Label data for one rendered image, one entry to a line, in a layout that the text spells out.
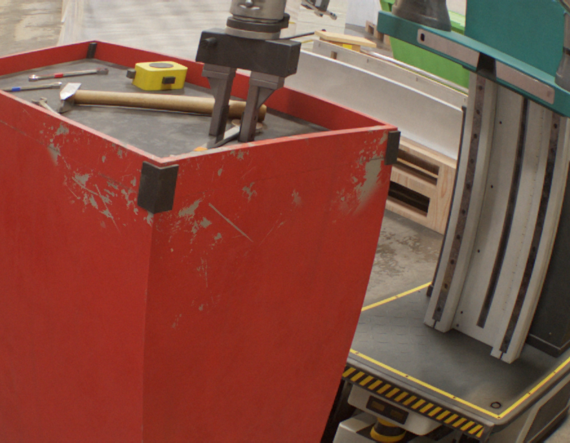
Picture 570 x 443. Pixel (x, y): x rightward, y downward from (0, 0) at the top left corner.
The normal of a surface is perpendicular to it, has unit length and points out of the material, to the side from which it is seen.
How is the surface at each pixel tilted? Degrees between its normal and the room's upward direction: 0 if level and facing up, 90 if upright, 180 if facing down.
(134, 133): 0
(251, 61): 90
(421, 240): 0
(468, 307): 90
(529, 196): 90
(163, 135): 0
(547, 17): 90
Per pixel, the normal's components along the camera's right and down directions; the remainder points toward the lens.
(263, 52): -0.31, 0.26
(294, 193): 0.75, 0.33
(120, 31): 0.50, 0.24
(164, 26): 0.30, 0.47
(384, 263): 0.16, -0.93
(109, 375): -0.64, 0.15
